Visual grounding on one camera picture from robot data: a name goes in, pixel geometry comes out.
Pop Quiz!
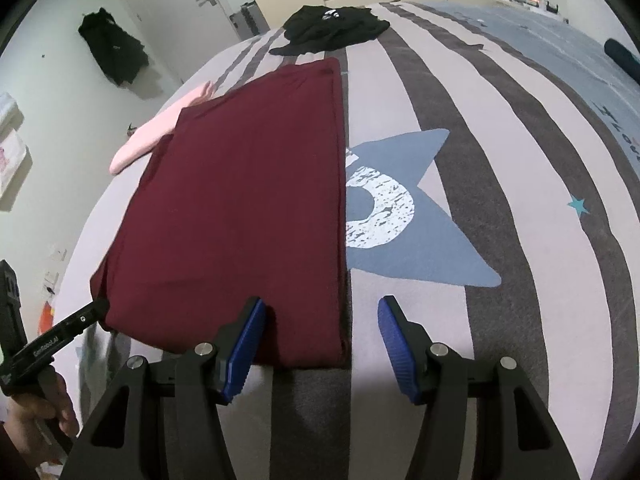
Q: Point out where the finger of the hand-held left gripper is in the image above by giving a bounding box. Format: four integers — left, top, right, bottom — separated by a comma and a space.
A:
0, 259, 26, 356
67, 300, 111, 343

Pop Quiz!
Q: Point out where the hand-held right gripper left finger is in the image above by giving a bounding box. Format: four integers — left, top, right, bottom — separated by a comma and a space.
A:
60, 296, 268, 480

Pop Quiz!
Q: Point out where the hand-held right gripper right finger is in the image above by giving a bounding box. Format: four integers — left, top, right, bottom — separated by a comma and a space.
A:
377, 296, 581, 480

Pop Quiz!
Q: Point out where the maroon t-shirt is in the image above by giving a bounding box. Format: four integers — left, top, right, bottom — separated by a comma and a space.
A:
90, 57, 351, 368

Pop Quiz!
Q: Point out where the person's left forearm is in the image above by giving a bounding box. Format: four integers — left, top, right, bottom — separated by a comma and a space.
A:
0, 425, 43, 480

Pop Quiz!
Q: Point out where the person's left hand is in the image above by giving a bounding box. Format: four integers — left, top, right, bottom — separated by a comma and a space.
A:
5, 374, 81, 463

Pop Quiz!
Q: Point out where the white shopping bag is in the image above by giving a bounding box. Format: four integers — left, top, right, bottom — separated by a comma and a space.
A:
0, 130, 33, 201

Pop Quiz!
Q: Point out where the folded pink garment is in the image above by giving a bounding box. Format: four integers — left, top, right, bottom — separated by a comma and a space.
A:
110, 82, 217, 175

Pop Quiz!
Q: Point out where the white plastic bag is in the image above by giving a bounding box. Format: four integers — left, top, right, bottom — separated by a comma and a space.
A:
0, 92, 23, 131

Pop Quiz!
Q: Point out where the bed with striped sheet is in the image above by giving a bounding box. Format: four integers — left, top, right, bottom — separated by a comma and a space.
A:
50, 1, 640, 480

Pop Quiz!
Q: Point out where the hanging black jacket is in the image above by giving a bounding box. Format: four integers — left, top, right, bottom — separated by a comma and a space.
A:
77, 7, 150, 87

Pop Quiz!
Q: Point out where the white door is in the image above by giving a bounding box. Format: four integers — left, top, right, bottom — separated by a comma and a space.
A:
107, 0, 261, 86

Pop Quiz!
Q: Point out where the black garment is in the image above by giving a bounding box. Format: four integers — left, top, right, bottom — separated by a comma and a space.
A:
269, 5, 391, 57

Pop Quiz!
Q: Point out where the navy bolster pillow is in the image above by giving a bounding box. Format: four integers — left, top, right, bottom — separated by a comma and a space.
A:
604, 38, 640, 86

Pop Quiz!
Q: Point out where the white nightstand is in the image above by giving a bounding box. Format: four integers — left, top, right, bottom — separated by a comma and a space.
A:
495, 0, 571, 23

